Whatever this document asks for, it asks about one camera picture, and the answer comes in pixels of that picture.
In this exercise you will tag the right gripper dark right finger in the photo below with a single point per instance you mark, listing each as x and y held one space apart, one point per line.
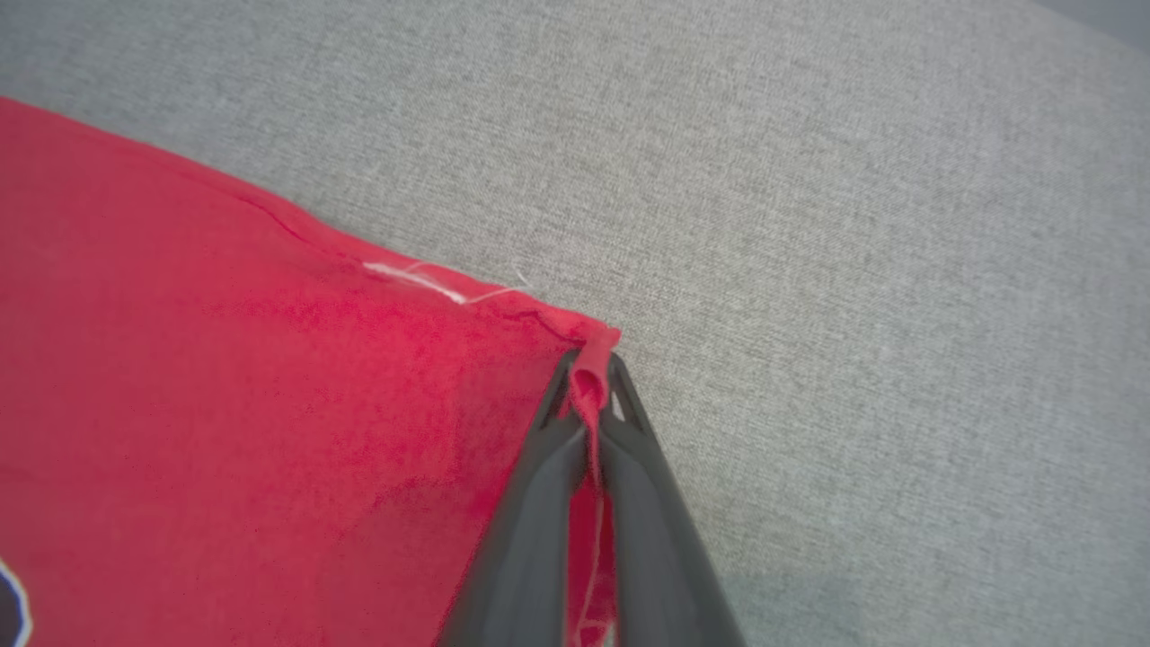
665 557

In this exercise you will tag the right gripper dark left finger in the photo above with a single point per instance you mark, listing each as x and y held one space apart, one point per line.
526 539

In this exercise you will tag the red and white basketball jersey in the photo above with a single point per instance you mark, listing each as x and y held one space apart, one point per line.
225 404

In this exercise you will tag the grey fabric sofa cushion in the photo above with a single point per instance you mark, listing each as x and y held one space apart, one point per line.
809 225

